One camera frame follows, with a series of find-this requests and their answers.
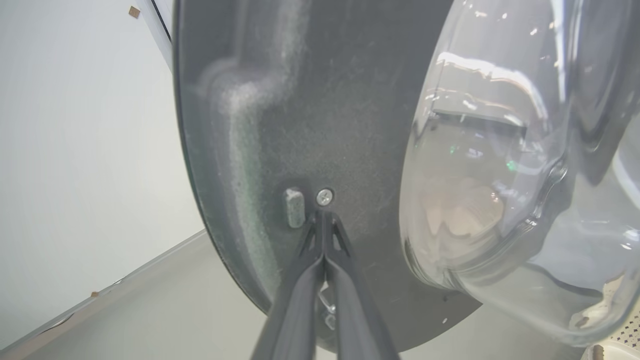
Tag cream perforated laundry basket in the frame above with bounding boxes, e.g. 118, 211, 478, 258
582, 312, 640, 360

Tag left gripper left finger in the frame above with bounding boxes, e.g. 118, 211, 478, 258
250, 210, 326, 360

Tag round dark washing machine door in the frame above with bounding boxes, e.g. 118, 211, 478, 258
172, 0, 640, 353

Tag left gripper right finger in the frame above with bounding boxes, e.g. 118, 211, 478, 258
324, 212, 401, 360

